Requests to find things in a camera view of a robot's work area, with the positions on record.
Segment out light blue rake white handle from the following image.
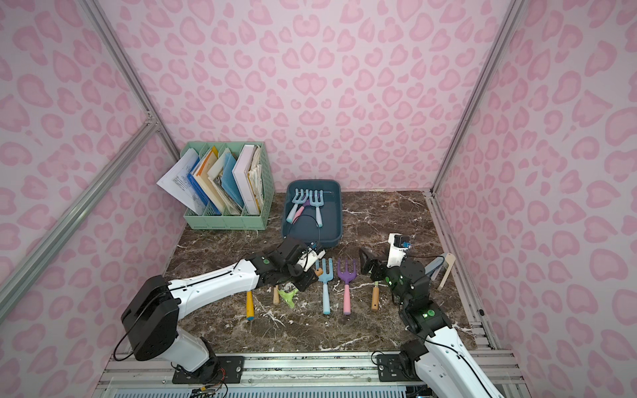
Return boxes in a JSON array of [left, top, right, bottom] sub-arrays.
[[310, 190, 324, 228]]

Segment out dark teal storage box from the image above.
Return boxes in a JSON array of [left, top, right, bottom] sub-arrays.
[[281, 179, 343, 249]]

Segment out white thick book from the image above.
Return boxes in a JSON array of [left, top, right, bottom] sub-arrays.
[[232, 144, 264, 216]]

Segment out grey blue stapler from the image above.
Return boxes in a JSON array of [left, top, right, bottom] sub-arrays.
[[426, 253, 456, 291]]

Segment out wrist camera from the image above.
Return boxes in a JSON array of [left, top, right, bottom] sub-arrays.
[[299, 250, 322, 272], [387, 233, 411, 268]]

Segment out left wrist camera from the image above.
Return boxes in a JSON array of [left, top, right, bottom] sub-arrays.
[[299, 250, 322, 272]]

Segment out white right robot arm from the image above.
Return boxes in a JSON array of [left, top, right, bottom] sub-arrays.
[[359, 249, 502, 397]]

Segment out purple rake pink handle small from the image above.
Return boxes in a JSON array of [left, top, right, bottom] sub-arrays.
[[292, 201, 310, 223]]

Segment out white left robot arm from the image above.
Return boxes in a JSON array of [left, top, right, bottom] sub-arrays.
[[121, 236, 325, 375]]

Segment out orange book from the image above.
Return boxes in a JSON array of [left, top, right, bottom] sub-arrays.
[[194, 147, 227, 215]]

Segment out teal book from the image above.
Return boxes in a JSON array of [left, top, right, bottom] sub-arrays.
[[208, 148, 244, 216]]

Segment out light blue rake mint handle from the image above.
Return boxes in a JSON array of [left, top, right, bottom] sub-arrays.
[[318, 258, 334, 315]]

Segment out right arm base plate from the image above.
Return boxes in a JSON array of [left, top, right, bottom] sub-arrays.
[[371, 352, 420, 382]]

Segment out teal rake mint handle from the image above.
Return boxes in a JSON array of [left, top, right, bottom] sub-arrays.
[[286, 188, 309, 223]]

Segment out white paper sheets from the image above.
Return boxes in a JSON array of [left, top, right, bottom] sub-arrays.
[[157, 149, 206, 216]]

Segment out blue rake yellow handle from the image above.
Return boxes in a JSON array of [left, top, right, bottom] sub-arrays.
[[246, 291, 255, 321]]

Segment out dark green rake wooden handle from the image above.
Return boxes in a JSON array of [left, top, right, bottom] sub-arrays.
[[273, 285, 280, 305]]

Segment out blue folder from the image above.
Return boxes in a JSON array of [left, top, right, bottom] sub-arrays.
[[187, 159, 222, 216]]

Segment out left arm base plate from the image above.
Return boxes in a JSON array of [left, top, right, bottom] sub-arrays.
[[172, 356, 245, 385]]

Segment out aluminium front rail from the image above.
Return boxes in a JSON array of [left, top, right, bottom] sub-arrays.
[[91, 347, 531, 398]]

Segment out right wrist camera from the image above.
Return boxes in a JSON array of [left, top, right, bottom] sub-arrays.
[[387, 233, 411, 268]]

